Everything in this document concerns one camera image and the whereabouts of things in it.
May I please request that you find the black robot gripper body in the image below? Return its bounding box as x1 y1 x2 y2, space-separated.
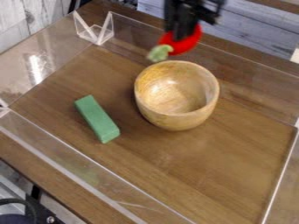
163 0 227 25

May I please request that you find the clear acrylic tray wall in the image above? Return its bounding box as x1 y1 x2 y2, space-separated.
0 13 299 224

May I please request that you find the wooden bowl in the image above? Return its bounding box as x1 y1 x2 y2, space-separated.
135 60 221 131

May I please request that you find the red plush strawberry toy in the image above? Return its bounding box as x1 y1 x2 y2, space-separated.
146 24 202 63

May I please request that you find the green rectangular block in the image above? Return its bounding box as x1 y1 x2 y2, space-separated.
75 95 120 144

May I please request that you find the clear acrylic corner bracket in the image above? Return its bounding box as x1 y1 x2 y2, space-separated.
72 11 115 46

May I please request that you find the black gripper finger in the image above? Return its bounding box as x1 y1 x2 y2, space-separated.
163 5 174 32
173 3 197 41

